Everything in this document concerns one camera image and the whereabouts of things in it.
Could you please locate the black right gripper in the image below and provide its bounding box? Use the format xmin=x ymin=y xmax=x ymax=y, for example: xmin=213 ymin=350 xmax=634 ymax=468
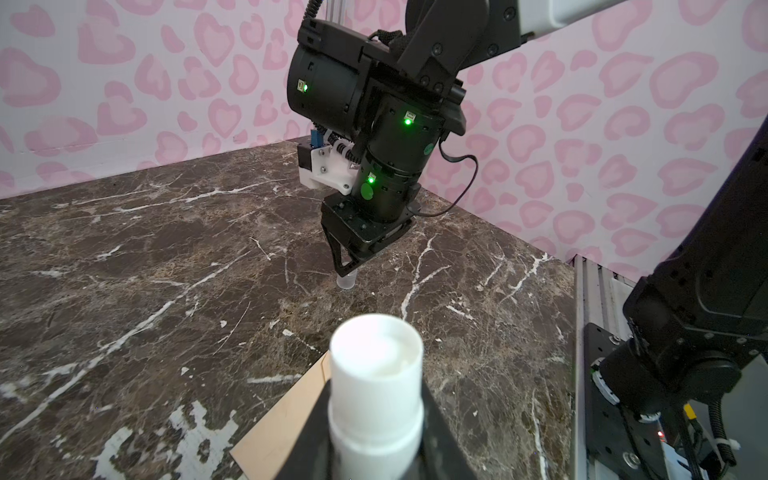
xmin=321 ymin=194 xmax=414 ymax=278

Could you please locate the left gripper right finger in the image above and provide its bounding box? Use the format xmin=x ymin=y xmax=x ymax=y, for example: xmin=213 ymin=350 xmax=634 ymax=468
xmin=416 ymin=383 xmax=477 ymax=480

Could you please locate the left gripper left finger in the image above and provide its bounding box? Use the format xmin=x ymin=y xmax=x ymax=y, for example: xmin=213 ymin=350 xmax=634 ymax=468
xmin=275 ymin=383 xmax=333 ymax=480

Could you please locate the clear glue stick cap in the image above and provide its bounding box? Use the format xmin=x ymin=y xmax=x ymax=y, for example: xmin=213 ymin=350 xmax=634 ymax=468
xmin=336 ymin=270 xmax=358 ymax=290

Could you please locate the peach paper envelope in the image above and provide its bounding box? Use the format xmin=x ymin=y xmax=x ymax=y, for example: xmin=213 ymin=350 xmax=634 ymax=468
xmin=231 ymin=352 xmax=331 ymax=480

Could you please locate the white glue stick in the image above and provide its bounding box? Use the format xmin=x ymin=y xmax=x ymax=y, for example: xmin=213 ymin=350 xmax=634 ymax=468
xmin=328 ymin=314 xmax=424 ymax=479

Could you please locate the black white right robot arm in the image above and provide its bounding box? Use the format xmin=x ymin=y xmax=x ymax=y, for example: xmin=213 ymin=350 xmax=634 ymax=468
xmin=425 ymin=1 xmax=767 ymax=340

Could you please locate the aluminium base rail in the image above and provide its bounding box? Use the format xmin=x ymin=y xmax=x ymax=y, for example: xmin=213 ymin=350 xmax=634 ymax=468
xmin=572 ymin=254 xmax=745 ymax=480

